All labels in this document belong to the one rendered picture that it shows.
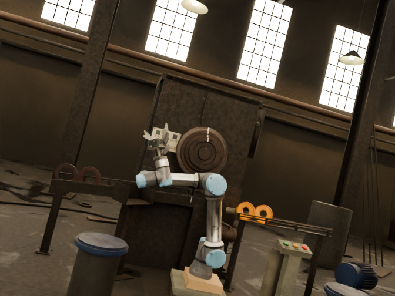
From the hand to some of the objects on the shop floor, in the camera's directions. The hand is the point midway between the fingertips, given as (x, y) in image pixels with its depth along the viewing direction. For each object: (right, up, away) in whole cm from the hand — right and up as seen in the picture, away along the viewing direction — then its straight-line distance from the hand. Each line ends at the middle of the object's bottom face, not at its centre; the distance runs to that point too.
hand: (156, 126), depth 195 cm
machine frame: (-7, -125, +148) cm, 193 cm away
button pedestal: (+81, -142, +47) cm, 170 cm away
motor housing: (+36, -133, +99) cm, 170 cm away
